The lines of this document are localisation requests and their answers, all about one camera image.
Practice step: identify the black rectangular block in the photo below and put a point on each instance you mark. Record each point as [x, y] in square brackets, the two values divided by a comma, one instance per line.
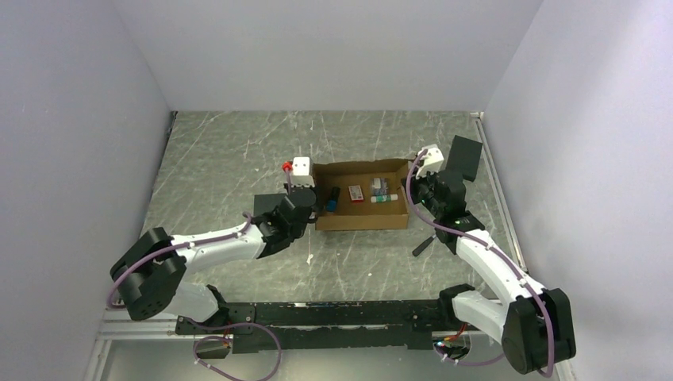
[265, 203]

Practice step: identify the brown cardboard box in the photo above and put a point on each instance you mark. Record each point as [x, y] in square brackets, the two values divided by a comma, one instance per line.
[350, 216]

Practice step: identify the small red white card box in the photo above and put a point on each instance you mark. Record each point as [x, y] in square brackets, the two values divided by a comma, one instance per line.
[355, 193]

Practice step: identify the black handled claw hammer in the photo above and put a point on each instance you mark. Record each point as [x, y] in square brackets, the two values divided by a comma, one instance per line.
[423, 246]

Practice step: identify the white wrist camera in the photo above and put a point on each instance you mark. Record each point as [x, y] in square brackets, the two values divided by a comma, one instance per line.
[299, 173]
[431, 160]

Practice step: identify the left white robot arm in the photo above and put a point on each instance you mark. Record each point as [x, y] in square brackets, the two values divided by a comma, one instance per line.
[149, 278]

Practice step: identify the black square box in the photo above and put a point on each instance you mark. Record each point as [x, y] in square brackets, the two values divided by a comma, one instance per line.
[464, 157]

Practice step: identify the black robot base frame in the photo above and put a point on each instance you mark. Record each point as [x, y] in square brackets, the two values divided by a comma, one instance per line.
[260, 326]

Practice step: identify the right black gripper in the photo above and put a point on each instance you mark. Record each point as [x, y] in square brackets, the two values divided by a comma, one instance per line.
[414, 182]

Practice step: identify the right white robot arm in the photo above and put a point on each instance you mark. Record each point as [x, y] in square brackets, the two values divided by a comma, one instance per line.
[532, 323]

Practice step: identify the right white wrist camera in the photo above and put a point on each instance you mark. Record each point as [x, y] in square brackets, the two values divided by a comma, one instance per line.
[431, 160]

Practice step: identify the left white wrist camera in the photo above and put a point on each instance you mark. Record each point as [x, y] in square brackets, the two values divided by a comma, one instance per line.
[299, 173]

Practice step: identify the white green glue stick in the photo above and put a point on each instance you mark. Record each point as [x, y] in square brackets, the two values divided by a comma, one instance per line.
[381, 198]

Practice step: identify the black blue marker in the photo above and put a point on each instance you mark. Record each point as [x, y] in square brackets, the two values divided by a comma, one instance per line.
[332, 202]

